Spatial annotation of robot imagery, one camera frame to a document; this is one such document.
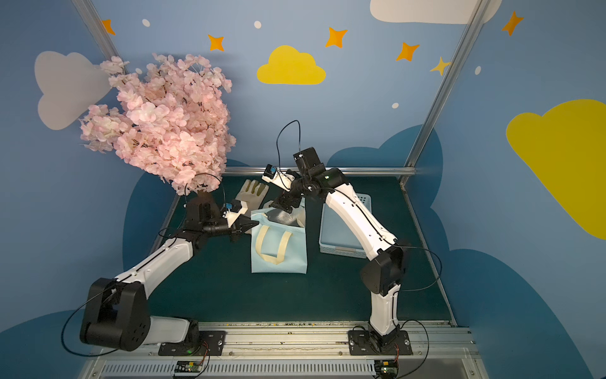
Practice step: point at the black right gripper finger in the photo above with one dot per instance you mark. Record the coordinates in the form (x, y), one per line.
(289, 207)
(278, 201)

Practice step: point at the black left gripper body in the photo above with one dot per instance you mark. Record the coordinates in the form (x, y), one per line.
(237, 227)

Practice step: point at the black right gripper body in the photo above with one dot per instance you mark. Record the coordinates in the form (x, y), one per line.
(288, 198)

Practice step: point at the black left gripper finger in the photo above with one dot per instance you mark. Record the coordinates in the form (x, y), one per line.
(237, 235)
(244, 224)

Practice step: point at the light blue insulated delivery bag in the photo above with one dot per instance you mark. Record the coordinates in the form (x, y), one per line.
(278, 243)

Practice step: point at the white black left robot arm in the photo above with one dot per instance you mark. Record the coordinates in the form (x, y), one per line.
(117, 313)

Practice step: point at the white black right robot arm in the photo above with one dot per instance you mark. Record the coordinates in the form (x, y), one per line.
(387, 260)

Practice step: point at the white canvas work glove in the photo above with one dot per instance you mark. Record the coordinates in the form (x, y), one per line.
(252, 193)

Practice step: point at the light blue plastic basket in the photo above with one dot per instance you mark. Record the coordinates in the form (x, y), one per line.
(337, 238)

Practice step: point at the pink cherry blossom tree crown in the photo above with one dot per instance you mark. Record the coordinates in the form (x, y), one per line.
(172, 122)

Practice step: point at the left green circuit board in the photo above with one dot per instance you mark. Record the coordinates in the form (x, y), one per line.
(189, 368)

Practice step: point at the green circuit board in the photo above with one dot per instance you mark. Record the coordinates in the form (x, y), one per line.
(386, 369)
(189, 368)

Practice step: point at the right green circuit board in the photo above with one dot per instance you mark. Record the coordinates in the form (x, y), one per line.
(386, 369)

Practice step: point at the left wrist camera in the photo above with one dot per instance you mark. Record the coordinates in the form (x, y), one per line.
(232, 212)

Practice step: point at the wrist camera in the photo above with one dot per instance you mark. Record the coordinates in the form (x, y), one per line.
(273, 175)
(232, 212)

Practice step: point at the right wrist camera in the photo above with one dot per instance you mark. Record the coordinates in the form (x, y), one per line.
(273, 175)

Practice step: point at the aluminium back frame rail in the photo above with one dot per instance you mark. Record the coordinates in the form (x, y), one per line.
(352, 171)

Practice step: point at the aluminium frame rail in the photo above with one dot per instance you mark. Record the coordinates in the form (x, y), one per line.
(302, 350)
(352, 171)

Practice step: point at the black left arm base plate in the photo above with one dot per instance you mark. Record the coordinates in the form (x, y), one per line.
(205, 342)

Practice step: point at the aluminium front frame rail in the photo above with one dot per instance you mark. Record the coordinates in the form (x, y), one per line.
(302, 350)

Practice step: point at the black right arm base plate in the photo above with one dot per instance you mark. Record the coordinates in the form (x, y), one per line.
(364, 342)

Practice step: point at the aluminium right corner post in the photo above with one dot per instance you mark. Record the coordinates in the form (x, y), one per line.
(478, 18)

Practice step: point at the aluminium corner post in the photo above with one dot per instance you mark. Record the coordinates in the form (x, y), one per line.
(478, 18)
(95, 26)

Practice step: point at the aluminium left corner post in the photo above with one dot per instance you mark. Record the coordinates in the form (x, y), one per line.
(95, 26)

